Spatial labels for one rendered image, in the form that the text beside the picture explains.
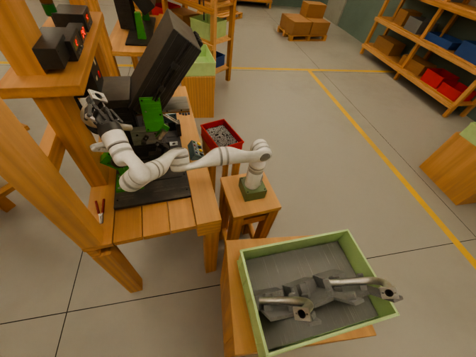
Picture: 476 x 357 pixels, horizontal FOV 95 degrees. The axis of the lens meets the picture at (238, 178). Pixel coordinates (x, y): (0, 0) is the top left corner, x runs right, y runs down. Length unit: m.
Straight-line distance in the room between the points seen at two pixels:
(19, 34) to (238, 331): 1.38
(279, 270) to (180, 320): 1.02
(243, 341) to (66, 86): 1.24
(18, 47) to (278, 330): 1.45
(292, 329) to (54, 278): 1.87
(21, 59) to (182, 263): 1.66
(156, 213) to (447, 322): 2.51
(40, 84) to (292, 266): 1.31
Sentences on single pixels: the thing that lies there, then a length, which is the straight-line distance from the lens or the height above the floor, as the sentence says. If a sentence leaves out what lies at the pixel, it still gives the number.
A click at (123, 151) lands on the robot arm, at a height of 1.46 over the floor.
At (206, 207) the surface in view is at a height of 0.90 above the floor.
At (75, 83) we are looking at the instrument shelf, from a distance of 1.05.
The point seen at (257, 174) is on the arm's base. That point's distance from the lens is 1.24.
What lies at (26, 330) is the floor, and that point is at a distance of 2.36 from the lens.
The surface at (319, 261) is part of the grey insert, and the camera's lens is 1.33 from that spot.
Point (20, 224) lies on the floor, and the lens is 2.83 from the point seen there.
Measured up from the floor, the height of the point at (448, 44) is 0.91.
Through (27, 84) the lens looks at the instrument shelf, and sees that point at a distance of 1.10.
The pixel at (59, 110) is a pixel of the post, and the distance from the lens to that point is 1.22.
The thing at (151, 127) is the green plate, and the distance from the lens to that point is 1.49.
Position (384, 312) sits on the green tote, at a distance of 1.36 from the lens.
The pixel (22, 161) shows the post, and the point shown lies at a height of 1.47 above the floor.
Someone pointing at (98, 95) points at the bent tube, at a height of 1.53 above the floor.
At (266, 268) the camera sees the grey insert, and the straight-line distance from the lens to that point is 1.22.
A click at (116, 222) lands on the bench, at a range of 1.35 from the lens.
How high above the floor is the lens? 1.98
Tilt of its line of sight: 49 degrees down
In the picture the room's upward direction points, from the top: 9 degrees clockwise
